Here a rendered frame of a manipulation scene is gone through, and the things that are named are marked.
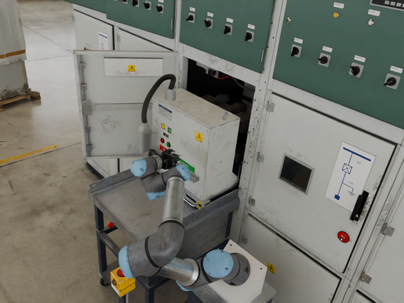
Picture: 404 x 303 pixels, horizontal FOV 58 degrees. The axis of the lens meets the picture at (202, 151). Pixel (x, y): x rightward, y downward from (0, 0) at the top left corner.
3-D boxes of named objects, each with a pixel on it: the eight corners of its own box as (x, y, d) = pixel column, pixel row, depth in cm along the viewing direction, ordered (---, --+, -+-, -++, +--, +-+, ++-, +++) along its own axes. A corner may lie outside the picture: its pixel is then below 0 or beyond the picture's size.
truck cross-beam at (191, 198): (203, 212, 208) (204, 204, 205) (147, 169, 240) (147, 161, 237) (209, 208, 211) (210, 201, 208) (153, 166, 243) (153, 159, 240)
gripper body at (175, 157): (177, 169, 183) (163, 174, 172) (164, 163, 186) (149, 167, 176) (181, 154, 180) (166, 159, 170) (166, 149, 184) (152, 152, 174)
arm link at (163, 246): (173, 243, 119) (180, 156, 159) (145, 254, 122) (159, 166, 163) (192, 263, 125) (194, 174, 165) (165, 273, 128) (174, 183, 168)
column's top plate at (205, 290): (277, 294, 180) (278, 291, 179) (231, 332, 161) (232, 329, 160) (231, 255, 200) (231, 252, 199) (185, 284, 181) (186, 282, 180)
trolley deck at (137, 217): (148, 260, 184) (148, 251, 181) (88, 198, 222) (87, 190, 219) (238, 207, 226) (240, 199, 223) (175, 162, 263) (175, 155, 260)
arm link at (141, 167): (133, 181, 162) (125, 163, 163) (149, 176, 171) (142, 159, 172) (145, 175, 158) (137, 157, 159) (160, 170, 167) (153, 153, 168)
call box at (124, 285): (120, 298, 163) (119, 282, 158) (110, 286, 168) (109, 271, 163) (135, 288, 168) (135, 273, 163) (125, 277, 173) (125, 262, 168)
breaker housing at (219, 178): (202, 203, 207) (211, 127, 182) (151, 164, 237) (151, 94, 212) (260, 173, 238) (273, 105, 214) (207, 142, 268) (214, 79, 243)
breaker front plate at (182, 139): (201, 203, 207) (208, 128, 183) (149, 165, 236) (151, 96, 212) (202, 202, 208) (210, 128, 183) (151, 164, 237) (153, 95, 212)
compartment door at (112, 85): (83, 154, 253) (73, 47, 215) (174, 150, 268) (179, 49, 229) (83, 160, 247) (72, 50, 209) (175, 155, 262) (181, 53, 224)
